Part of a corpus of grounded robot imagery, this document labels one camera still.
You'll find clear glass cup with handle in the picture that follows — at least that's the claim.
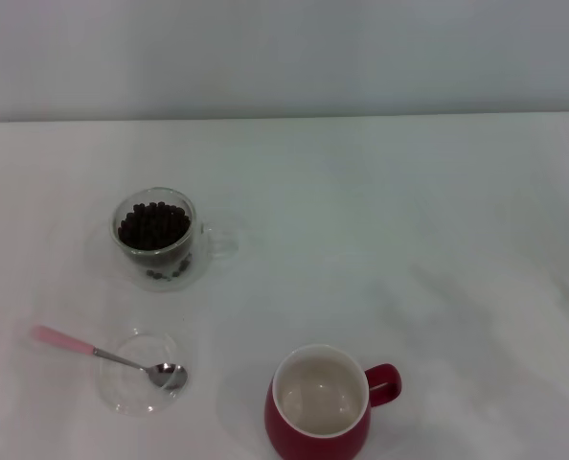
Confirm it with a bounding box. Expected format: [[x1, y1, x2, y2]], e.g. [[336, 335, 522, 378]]
[[107, 186, 240, 293]]

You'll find red mug white inside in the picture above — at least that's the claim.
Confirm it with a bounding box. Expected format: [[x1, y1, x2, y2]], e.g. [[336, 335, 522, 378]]
[[263, 342, 403, 460]]

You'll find pink handled metal spoon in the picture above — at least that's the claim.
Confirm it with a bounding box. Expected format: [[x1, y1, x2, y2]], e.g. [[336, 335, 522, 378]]
[[30, 325, 189, 391]]

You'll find pile of coffee beans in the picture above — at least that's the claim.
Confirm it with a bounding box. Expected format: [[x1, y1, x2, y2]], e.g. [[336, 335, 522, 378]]
[[117, 200, 192, 253]]

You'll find small clear glass saucer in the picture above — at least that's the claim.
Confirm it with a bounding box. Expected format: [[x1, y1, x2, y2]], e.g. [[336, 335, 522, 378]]
[[96, 328, 193, 417]]

